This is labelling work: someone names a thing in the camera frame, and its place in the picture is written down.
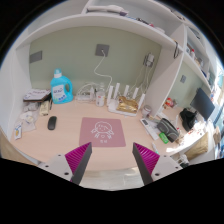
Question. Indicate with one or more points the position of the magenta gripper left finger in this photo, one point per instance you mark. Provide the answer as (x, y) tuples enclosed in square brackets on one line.
[(77, 160)]

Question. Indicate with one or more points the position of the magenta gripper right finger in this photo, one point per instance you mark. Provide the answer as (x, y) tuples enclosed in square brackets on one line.
[(146, 160)]

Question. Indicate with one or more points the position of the pink mouse pad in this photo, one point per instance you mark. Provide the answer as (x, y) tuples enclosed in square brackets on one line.
[(102, 132)]

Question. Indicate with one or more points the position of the black computer mouse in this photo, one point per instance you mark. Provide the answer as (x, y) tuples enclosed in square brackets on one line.
[(52, 123)]

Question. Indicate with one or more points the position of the black computer monitor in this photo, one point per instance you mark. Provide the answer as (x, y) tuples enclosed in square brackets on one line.
[(202, 104)]

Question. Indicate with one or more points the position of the green small box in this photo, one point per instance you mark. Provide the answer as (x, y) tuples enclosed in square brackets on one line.
[(164, 138)]

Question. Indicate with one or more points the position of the white remote control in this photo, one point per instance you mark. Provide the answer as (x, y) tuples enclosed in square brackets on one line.
[(149, 129)]

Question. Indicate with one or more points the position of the black pouch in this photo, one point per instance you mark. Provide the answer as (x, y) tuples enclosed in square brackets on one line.
[(168, 129)]

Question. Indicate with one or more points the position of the black bag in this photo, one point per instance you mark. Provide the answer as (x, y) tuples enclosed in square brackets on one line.
[(188, 119)]

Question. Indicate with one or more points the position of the gold foil bag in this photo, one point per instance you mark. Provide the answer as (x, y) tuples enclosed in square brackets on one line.
[(126, 105)]

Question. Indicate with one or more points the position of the white power strip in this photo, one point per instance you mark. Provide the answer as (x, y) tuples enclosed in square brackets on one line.
[(84, 98)]

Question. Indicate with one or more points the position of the small white bottle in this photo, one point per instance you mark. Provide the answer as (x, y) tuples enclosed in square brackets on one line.
[(100, 97)]

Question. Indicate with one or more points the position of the small snack packet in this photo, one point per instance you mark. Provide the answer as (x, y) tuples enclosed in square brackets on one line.
[(18, 131)]

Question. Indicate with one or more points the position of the white wifi router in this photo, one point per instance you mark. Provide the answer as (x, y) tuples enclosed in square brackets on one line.
[(112, 100)]

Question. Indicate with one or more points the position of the blue detergent bottle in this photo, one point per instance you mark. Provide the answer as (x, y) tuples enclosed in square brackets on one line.
[(61, 88)]

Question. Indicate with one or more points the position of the grey wall plate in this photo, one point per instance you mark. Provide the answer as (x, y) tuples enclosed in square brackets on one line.
[(35, 57)]

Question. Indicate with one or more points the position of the grey wall socket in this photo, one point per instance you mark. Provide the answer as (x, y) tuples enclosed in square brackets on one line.
[(102, 50)]

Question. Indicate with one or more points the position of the white wall shelf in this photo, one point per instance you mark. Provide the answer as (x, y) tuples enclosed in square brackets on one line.
[(67, 35)]

